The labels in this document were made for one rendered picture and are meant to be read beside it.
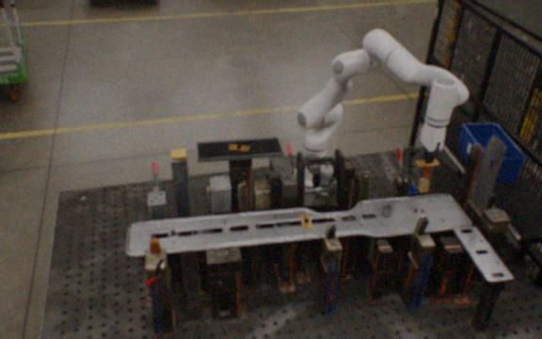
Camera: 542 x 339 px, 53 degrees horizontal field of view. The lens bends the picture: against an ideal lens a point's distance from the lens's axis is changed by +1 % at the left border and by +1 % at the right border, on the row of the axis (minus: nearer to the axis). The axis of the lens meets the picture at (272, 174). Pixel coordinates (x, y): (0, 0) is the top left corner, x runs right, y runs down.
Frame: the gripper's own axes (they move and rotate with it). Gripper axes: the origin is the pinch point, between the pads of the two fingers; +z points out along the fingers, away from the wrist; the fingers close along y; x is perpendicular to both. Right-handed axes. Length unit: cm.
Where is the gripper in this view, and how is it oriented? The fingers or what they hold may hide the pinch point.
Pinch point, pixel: (428, 156)
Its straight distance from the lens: 215.4
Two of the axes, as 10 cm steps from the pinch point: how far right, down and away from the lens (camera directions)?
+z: -0.2, 8.2, 5.7
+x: 9.9, -0.8, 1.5
